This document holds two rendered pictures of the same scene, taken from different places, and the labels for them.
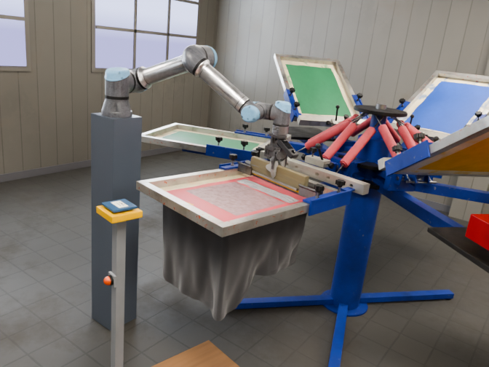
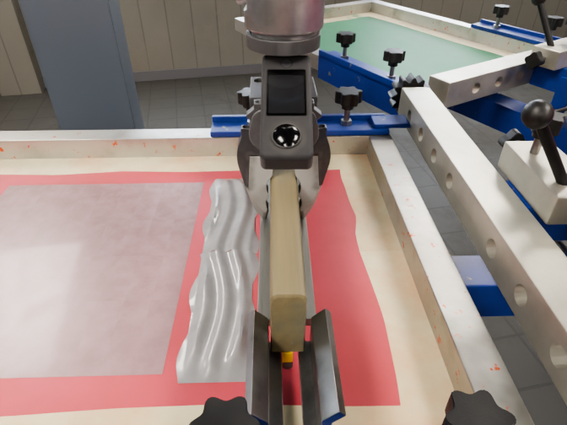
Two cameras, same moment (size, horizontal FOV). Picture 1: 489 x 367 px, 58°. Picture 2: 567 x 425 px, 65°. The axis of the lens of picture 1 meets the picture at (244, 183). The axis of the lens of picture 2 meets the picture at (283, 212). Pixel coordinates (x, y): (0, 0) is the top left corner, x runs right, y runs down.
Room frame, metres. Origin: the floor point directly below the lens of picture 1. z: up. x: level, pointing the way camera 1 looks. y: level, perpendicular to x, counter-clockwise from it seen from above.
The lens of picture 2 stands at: (1.75, -0.45, 1.33)
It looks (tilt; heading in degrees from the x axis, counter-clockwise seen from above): 36 degrees down; 43
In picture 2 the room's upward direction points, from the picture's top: straight up
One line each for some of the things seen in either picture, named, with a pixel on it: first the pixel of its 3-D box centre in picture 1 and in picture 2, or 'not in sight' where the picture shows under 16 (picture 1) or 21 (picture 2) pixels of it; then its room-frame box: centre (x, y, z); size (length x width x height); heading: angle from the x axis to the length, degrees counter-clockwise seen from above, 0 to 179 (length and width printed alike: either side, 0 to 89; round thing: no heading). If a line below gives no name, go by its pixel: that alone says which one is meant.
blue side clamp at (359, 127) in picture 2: (242, 168); (299, 138); (2.28, 0.02, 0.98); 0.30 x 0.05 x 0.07; 135
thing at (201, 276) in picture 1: (191, 253); not in sight; (1.71, 0.19, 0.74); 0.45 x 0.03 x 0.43; 45
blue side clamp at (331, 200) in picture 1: (327, 200); not in sight; (1.89, -0.38, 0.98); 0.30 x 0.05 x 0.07; 135
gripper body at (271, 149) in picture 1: (276, 146); (283, 89); (2.08, -0.13, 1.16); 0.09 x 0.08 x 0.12; 45
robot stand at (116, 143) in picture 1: (115, 223); (121, 187); (2.23, 0.68, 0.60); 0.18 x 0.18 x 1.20; 55
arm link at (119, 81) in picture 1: (118, 81); not in sight; (2.24, 0.68, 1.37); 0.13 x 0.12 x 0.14; 160
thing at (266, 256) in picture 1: (264, 258); not in sight; (1.73, -0.12, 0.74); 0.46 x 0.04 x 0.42; 135
